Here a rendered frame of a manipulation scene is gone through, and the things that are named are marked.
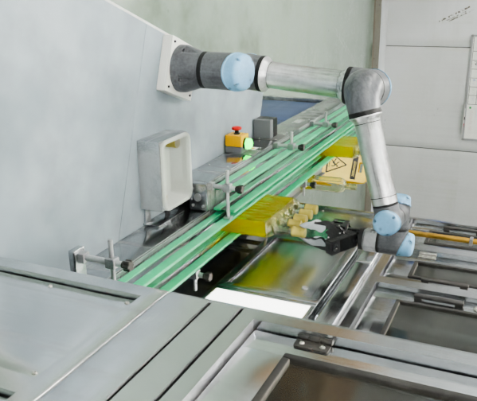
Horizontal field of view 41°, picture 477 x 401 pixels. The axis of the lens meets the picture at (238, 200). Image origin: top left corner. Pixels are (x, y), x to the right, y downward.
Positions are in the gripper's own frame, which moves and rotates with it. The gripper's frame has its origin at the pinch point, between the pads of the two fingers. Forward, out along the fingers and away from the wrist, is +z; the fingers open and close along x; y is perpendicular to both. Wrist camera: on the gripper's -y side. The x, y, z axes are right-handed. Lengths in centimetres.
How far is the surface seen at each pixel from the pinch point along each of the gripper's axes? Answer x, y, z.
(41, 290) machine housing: 24, -100, 20
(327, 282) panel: -11.6, -9.3, -11.6
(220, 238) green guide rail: -3.2, -7.6, 26.8
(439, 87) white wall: -53, 588, 39
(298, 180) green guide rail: -4, 65, 25
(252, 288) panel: -11.3, -22.7, 8.7
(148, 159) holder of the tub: 29, -28, 40
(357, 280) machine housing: -12.6, -2.8, -19.4
